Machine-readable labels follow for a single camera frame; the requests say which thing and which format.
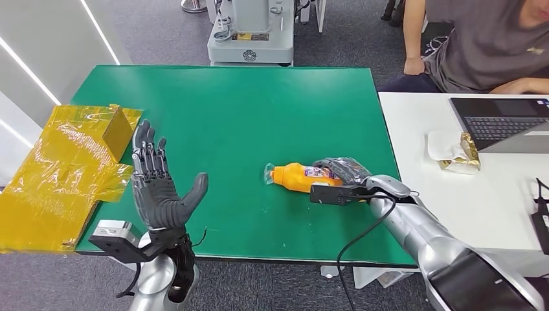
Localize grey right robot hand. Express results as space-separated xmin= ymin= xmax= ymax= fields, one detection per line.
xmin=312 ymin=156 xmax=374 ymax=187

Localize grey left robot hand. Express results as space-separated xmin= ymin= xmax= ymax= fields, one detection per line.
xmin=130 ymin=120 xmax=210 ymax=231

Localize orange plastic bottle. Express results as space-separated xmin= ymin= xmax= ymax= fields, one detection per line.
xmin=262 ymin=162 xmax=344 ymax=194

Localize yellow taped cardboard box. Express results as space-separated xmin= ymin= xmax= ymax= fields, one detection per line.
xmin=0 ymin=104 xmax=143 ymax=255

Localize green top table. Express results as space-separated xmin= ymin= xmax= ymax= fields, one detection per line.
xmin=71 ymin=64 xmax=419 ymax=268

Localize gold tissue pack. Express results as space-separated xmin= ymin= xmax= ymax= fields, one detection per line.
xmin=427 ymin=130 xmax=482 ymax=176

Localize white desk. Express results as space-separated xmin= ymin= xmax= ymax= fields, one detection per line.
xmin=378 ymin=92 xmax=549 ymax=278

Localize dark grey laptop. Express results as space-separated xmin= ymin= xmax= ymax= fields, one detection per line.
xmin=449 ymin=97 xmax=549 ymax=154

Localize white furniture leg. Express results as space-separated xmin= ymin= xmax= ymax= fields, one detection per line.
xmin=298 ymin=0 xmax=328 ymax=34

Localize black chair legs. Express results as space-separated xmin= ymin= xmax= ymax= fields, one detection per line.
xmin=380 ymin=0 xmax=406 ymax=27

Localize person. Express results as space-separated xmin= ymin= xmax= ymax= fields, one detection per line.
xmin=377 ymin=0 xmax=549 ymax=95

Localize chrome stand base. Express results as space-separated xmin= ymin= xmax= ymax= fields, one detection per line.
xmin=180 ymin=0 xmax=208 ymax=14

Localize black power adapter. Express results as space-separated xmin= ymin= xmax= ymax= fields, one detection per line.
xmin=530 ymin=177 xmax=549 ymax=255

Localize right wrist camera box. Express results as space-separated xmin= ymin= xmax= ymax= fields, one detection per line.
xmin=309 ymin=182 xmax=370 ymax=206

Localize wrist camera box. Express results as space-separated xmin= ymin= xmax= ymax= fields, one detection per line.
xmin=89 ymin=220 xmax=153 ymax=264
xmin=309 ymin=182 xmax=370 ymax=206

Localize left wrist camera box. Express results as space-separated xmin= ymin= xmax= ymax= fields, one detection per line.
xmin=89 ymin=220 xmax=153 ymax=264

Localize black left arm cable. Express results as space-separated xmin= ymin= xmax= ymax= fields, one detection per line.
xmin=115 ymin=262 xmax=143 ymax=299

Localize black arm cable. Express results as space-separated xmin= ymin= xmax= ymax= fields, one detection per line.
xmin=115 ymin=262 xmax=143 ymax=299
xmin=336 ymin=193 xmax=398 ymax=311

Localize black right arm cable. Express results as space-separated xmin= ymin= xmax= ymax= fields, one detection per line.
xmin=336 ymin=193 xmax=398 ymax=311

